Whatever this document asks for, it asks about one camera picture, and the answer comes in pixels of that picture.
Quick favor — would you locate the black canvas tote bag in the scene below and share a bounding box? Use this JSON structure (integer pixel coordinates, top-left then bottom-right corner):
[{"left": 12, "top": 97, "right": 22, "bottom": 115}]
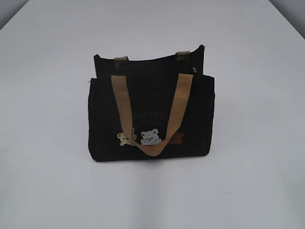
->
[{"left": 88, "top": 45, "right": 215, "bottom": 162}]

